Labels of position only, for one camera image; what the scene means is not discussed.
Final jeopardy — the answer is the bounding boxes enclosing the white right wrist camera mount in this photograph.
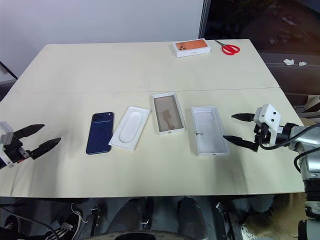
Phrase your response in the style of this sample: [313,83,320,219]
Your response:
[254,103,285,146]

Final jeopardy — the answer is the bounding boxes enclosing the white moulded tray insert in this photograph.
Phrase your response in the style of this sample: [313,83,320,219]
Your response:
[108,105,152,152]

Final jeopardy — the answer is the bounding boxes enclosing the red handled scissors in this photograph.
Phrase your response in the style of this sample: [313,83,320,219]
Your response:
[214,39,241,56]

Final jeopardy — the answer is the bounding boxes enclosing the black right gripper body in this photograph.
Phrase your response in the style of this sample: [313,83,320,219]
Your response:
[253,122,272,146]

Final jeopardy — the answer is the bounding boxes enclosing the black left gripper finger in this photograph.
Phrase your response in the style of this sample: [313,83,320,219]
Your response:
[30,137,62,160]
[12,123,46,140]

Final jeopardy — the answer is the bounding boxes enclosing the dark blue smartphone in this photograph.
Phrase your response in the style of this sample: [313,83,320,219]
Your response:
[85,111,115,156]

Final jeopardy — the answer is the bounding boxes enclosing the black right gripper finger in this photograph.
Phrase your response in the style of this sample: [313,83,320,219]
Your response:
[231,113,256,123]
[222,135,259,153]

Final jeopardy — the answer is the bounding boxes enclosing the black white striped shoe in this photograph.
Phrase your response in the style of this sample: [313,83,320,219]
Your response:
[44,212,76,240]

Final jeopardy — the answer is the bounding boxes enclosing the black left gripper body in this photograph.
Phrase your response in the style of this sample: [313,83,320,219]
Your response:
[3,136,32,164]

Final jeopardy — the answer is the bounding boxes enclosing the dark rounded shape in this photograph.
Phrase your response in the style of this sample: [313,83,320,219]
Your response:
[176,196,209,238]

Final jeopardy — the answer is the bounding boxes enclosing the thin white cable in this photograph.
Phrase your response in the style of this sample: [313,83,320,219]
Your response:
[70,202,89,231]

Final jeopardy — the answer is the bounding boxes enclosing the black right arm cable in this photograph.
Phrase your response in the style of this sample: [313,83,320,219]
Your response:
[258,123,320,176]

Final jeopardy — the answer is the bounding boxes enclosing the white phone box base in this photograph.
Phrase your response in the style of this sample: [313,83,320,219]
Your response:
[151,92,187,137]

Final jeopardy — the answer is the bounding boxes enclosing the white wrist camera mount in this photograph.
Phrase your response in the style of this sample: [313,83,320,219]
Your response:
[0,121,15,171]
[254,103,285,146]

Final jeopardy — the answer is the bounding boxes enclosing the grey partition post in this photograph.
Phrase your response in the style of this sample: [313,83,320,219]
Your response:
[198,0,212,41]

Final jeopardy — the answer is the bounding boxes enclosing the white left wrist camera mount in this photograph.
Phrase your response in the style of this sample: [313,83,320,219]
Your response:
[0,121,15,171]

